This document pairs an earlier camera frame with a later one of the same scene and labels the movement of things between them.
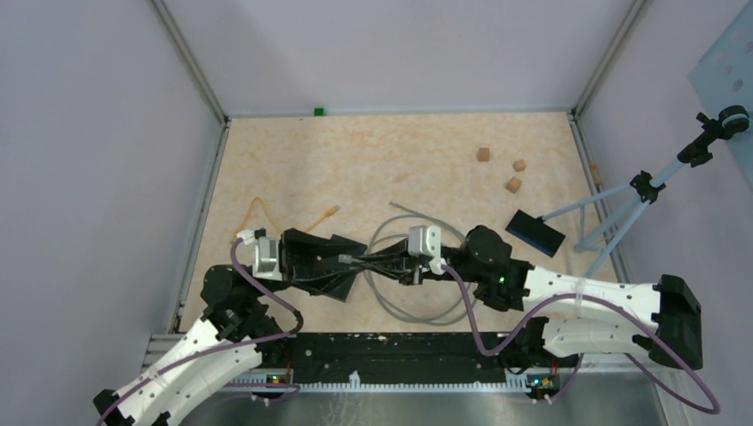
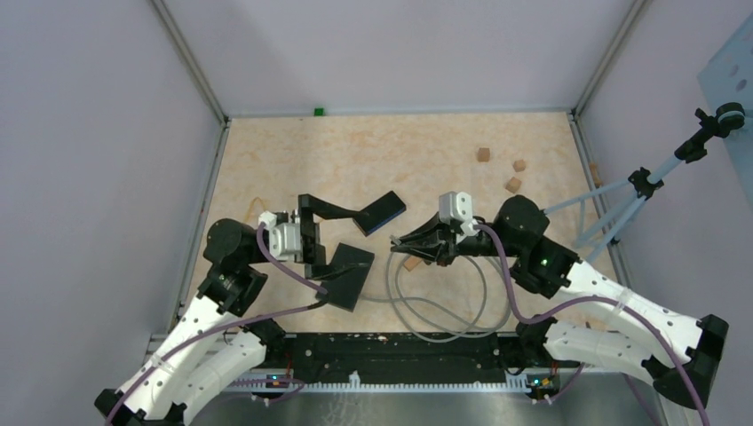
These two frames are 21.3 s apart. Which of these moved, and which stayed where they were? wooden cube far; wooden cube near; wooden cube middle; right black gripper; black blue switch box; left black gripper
Moved: right black gripper; left black gripper; black blue switch box
Stayed: wooden cube far; wooden cube middle; wooden cube near
